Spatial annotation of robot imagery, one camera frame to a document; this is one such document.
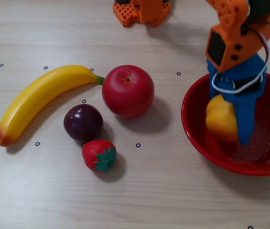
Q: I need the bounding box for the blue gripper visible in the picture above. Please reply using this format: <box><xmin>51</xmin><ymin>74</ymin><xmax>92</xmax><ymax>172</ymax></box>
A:
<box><xmin>206</xmin><ymin>53</ymin><xmax>268</xmax><ymax>146</ymax></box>

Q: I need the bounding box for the dark purple toy plum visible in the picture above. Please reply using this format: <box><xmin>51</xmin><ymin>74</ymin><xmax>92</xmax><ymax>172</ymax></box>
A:
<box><xmin>63</xmin><ymin>103</ymin><xmax>104</xmax><ymax>143</ymax></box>

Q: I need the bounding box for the yellow-orange toy peach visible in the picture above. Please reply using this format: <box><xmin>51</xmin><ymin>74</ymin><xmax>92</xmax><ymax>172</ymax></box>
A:
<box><xmin>205</xmin><ymin>94</ymin><xmax>239</xmax><ymax>143</ymax></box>

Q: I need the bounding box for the orange robot base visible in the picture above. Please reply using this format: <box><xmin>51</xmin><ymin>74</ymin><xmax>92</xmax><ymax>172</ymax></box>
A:
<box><xmin>112</xmin><ymin>0</ymin><xmax>172</xmax><ymax>28</ymax></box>

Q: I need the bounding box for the yellow toy banana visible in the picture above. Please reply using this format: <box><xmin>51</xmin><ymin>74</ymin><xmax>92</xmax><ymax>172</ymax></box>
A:
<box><xmin>0</xmin><ymin>64</ymin><xmax>106</xmax><ymax>147</ymax></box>

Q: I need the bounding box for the red toy apple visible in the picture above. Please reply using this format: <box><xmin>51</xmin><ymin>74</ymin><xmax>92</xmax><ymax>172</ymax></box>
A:
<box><xmin>101</xmin><ymin>64</ymin><xmax>155</xmax><ymax>120</ymax></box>

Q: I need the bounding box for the red speckled enamel bowl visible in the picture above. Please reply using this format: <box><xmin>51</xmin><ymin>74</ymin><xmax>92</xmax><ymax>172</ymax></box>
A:
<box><xmin>181</xmin><ymin>72</ymin><xmax>270</xmax><ymax>177</ymax></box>

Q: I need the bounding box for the white red black gripper cable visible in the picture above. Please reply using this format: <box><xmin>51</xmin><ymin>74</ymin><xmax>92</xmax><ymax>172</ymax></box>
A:
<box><xmin>211</xmin><ymin>30</ymin><xmax>270</xmax><ymax>95</ymax></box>

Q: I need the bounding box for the red toy strawberry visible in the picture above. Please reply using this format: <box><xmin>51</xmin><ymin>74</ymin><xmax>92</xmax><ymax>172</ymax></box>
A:
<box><xmin>81</xmin><ymin>139</ymin><xmax>118</xmax><ymax>173</ymax></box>

